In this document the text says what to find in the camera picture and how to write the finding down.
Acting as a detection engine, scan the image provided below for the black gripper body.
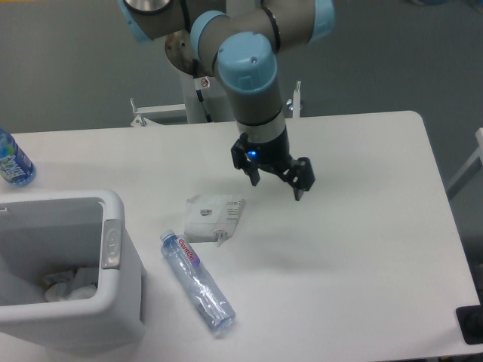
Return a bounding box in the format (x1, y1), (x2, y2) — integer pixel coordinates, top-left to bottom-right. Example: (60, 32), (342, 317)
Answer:
(248, 128), (292, 174)

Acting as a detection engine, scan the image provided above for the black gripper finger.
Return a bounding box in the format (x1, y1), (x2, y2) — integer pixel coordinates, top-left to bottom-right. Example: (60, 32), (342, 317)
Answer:
(278, 157), (315, 201)
(230, 133), (260, 186)

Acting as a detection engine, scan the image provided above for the white plastic wrapper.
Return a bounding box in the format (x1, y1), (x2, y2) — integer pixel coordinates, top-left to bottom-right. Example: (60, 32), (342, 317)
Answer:
(184, 195), (245, 247)

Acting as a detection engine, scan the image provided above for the clear plastic bottle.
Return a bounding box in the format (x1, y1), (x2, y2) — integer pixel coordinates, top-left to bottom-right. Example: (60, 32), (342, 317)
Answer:
(160, 229), (236, 333)

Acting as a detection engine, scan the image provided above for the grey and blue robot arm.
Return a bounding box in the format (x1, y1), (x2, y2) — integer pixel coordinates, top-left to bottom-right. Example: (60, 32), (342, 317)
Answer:
(118, 1), (335, 200)

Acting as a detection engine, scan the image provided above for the crumpled paper trash in can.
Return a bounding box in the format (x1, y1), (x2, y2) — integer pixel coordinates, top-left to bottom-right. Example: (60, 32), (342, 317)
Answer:
(42, 267), (99, 302)

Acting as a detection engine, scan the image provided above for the white trash can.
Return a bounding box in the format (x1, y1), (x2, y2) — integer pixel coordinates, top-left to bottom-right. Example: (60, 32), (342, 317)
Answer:
(1, 190), (146, 349)

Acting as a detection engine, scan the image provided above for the white furniture leg right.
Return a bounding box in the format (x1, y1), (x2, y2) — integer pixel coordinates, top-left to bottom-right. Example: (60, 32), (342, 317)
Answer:
(446, 127), (482, 201)

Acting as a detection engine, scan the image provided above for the black clamp at table edge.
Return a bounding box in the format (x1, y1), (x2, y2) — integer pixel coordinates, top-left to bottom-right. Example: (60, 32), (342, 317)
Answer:
(456, 305), (482, 345)

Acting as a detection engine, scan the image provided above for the blue labelled water bottle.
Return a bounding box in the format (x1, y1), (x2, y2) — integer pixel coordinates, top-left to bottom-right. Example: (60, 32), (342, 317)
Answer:
(1, 129), (36, 187)

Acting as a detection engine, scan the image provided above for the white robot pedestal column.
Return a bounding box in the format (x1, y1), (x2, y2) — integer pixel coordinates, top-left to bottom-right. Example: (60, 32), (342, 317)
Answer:
(164, 32), (238, 124)

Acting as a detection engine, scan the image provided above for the white metal frame right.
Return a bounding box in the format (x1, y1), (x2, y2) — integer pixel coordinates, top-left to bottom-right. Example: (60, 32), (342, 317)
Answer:
(286, 80), (303, 119)

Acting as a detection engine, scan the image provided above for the white metal frame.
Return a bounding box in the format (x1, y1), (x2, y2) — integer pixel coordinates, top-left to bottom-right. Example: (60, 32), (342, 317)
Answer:
(130, 98), (187, 127)
(286, 80), (303, 119)

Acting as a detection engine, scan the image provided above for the black cable on pedestal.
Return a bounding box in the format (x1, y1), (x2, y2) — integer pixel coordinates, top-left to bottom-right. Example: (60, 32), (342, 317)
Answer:
(192, 58), (213, 123)

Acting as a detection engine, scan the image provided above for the white metal frame left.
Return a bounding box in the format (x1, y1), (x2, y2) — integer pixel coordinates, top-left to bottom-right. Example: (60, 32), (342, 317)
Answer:
(130, 98), (187, 127)

